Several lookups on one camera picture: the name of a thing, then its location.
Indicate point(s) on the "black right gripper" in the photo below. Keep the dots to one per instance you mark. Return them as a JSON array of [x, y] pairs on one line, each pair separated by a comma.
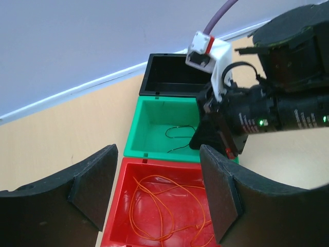
[[225, 126]]

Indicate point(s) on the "green plastic bin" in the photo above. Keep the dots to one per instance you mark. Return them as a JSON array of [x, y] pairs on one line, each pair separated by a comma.
[[162, 128]]

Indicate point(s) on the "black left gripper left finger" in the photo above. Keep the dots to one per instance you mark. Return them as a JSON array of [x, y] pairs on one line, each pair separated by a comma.
[[67, 208]]

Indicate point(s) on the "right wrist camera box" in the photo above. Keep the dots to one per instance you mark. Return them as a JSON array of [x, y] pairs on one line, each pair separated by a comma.
[[212, 56]]

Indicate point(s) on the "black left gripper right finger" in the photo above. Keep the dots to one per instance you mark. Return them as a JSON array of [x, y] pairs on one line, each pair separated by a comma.
[[248, 209]]

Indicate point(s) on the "red plastic bin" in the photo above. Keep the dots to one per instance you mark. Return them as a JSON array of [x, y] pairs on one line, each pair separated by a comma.
[[159, 203]]

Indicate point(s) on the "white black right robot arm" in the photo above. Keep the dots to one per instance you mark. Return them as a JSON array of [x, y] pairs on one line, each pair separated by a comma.
[[292, 94]]

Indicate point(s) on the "black plastic bin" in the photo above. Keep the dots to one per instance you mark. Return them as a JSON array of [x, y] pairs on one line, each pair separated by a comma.
[[168, 75]]

